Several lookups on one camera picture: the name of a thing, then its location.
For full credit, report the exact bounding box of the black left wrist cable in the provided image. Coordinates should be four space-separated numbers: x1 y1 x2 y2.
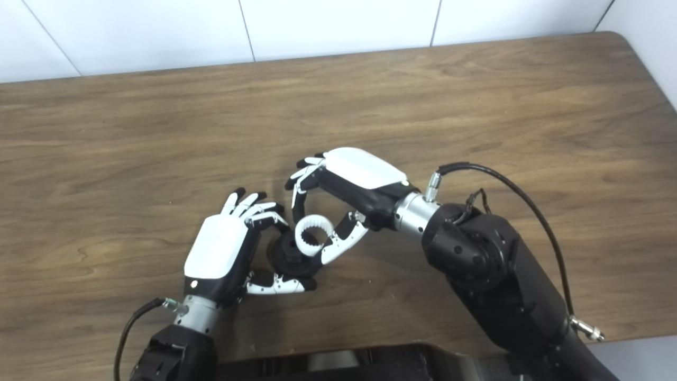
114 297 189 381

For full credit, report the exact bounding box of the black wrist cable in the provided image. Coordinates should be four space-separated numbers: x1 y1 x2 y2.
114 297 189 381
423 162 605 342

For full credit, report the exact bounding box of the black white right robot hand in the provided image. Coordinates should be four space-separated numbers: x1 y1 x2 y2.
285 147 418 265

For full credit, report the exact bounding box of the black robot torso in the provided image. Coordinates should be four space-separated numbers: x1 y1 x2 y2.
217 343 524 381

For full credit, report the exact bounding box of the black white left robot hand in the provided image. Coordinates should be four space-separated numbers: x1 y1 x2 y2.
184 188 318 307

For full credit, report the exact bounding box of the white ring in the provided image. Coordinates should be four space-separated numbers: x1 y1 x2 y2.
294 214 336 258

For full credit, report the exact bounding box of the round black part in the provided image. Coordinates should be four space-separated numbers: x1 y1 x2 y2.
270 230 323 278

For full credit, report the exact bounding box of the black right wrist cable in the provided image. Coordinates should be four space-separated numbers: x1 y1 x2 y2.
423 162 605 342

